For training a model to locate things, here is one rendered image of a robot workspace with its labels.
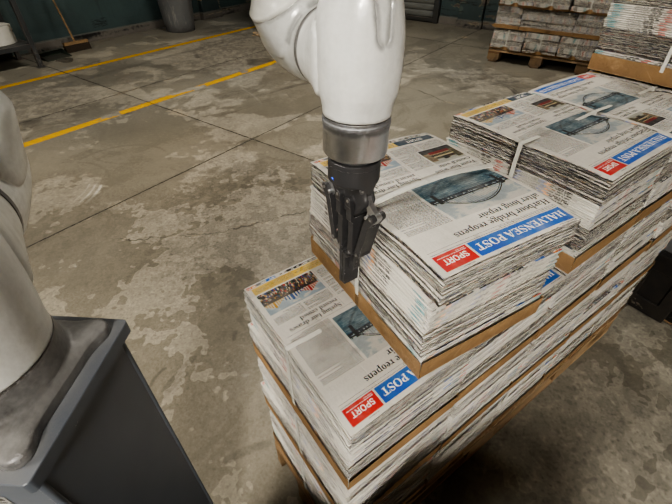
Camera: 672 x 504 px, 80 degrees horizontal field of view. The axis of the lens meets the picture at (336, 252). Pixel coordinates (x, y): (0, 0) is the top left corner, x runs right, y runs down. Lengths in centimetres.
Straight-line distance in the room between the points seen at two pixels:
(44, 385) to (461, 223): 56
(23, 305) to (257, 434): 119
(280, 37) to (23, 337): 45
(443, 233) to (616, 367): 153
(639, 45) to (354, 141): 106
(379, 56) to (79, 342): 48
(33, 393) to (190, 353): 133
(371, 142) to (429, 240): 16
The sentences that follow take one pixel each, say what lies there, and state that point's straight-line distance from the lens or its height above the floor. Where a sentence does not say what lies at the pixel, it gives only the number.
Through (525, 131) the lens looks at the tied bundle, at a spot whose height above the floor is 106.
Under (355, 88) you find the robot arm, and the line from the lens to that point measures 49.
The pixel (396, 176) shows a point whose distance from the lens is 73.
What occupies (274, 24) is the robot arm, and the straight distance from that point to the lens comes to 60.
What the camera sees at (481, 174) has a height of 106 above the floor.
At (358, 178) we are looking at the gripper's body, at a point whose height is 114.
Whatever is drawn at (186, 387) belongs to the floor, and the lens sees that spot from 175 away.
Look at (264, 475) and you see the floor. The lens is 153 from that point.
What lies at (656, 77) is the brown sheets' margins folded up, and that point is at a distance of 144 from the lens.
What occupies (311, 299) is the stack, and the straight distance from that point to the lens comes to 80.
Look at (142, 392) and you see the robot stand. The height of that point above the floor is 86.
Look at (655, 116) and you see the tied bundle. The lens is 122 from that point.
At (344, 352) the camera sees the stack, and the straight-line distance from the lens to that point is 72.
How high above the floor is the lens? 141
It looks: 40 degrees down
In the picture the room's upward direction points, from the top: straight up
